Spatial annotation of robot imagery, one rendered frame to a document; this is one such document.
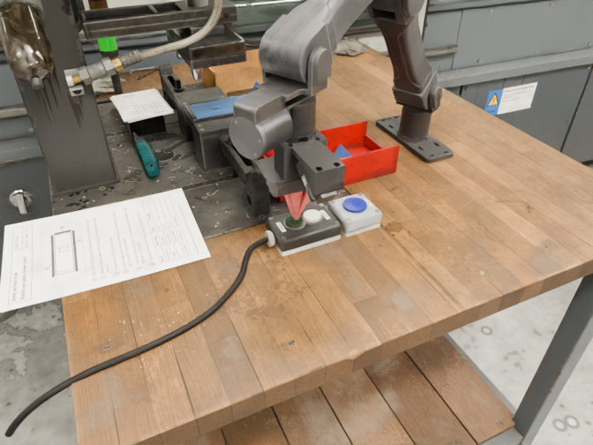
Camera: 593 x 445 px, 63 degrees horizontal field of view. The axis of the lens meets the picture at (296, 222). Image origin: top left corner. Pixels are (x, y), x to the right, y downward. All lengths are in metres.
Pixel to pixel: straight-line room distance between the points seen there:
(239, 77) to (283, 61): 0.67
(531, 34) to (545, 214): 1.44
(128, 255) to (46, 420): 1.07
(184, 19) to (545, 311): 1.68
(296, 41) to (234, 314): 0.36
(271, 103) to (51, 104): 0.44
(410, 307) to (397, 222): 0.19
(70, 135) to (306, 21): 0.48
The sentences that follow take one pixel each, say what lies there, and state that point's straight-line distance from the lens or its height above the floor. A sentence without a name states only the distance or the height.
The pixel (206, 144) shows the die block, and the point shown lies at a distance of 0.95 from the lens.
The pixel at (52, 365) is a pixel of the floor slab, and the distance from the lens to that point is 1.92.
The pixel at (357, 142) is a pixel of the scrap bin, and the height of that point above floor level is 0.91.
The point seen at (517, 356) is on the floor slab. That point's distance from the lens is 1.92.
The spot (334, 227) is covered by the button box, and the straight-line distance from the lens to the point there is 0.77.
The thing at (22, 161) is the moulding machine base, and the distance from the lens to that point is 1.73.
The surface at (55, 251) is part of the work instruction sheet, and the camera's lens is 0.85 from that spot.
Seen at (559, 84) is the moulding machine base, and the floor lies 0.57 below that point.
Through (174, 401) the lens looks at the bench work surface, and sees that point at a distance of 0.61.
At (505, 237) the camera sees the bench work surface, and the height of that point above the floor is 0.90.
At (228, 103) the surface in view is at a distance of 1.03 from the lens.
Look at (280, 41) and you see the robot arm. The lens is 0.63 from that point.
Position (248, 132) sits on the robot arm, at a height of 1.13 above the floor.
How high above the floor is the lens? 1.40
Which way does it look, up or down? 38 degrees down
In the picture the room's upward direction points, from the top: straight up
